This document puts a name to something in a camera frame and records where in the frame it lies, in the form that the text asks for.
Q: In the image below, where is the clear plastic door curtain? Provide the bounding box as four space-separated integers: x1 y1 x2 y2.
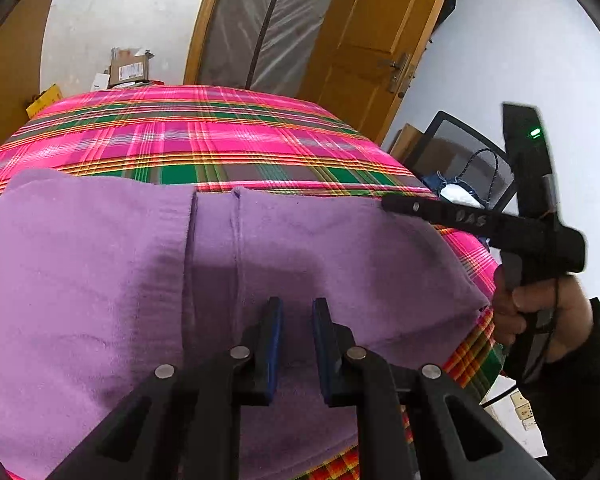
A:
200 0 348 96

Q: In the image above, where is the brown cardboard sheet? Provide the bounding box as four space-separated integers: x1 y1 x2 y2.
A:
387 124 426 161

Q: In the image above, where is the purple fleece cloth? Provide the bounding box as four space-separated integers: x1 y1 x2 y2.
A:
0 168 491 480

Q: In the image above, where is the pink plaid blanket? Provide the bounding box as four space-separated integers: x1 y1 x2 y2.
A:
0 85 506 480

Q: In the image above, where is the person's right forearm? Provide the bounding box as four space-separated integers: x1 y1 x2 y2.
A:
520 297 600 480

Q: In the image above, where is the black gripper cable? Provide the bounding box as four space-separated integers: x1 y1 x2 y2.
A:
544 280 562 356

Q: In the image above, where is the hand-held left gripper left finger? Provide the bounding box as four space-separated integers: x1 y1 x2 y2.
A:
47 296 284 480

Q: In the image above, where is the white wall socket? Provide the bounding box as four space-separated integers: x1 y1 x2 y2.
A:
510 392 537 431

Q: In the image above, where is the person's right hand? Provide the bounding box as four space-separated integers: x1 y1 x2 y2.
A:
492 264 597 364

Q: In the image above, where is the metal door handle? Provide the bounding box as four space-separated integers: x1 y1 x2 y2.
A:
377 52 412 93

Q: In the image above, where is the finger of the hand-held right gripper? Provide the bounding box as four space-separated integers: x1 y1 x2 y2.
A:
381 193 439 224

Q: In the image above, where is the wooden door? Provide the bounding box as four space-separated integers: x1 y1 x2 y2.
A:
297 0 458 146

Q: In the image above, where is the wooden wardrobe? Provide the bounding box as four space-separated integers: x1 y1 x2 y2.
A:
0 0 66 161

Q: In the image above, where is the wooden door frame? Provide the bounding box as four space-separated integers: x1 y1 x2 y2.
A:
182 0 236 86

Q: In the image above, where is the cardboard box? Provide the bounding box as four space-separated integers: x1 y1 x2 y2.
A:
109 47 153 86

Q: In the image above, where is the black mesh office chair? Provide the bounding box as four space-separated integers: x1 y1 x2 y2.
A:
410 110 518 211

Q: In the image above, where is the dark hanging garment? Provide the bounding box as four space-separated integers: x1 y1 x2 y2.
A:
432 0 458 46

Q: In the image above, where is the blue bag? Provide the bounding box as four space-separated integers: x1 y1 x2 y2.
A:
420 150 501 211

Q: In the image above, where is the yellow printed bag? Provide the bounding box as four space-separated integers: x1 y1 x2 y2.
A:
25 84 63 121

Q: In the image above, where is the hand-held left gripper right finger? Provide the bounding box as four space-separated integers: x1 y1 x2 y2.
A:
312 297 556 480

